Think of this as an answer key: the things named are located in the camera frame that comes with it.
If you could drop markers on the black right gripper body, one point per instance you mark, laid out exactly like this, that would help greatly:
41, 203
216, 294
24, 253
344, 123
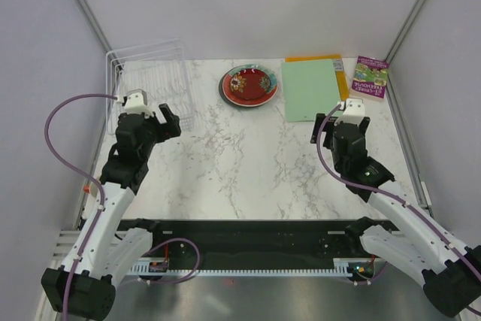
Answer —
338, 165

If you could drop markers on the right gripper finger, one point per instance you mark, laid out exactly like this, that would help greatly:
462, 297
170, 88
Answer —
317, 125
363, 125

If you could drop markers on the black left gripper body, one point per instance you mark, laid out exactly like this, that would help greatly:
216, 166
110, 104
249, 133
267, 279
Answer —
147, 146

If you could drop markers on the grey plate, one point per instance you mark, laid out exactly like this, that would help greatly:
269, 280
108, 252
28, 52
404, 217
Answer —
240, 107

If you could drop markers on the pink rimmed teal plate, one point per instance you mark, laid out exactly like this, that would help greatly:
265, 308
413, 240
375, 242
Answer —
237, 100

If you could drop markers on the dark red patterned plate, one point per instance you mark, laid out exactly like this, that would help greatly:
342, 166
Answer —
249, 83

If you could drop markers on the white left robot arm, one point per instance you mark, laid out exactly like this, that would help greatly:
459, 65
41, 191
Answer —
84, 285

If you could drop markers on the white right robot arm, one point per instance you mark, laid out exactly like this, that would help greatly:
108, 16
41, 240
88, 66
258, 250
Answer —
447, 269

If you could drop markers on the green folder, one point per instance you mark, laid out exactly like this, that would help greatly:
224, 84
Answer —
309, 88

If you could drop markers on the orange folder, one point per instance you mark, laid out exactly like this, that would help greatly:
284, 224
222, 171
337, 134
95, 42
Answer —
338, 69

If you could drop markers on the purple children's book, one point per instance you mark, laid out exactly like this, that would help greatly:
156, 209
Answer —
370, 78

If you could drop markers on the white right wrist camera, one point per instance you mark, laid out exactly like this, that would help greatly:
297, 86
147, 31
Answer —
353, 111

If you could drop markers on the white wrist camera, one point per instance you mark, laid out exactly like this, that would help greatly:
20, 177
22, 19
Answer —
353, 111
135, 102

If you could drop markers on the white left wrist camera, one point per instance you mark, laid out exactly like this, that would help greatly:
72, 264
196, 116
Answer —
135, 102

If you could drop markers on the white wire dish rack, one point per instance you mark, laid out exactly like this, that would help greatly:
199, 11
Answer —
159, 68

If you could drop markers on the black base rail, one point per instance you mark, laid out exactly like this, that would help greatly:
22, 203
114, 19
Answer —
254, 243

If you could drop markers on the white cable duct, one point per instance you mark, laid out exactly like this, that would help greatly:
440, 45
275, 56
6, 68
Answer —
336, 267

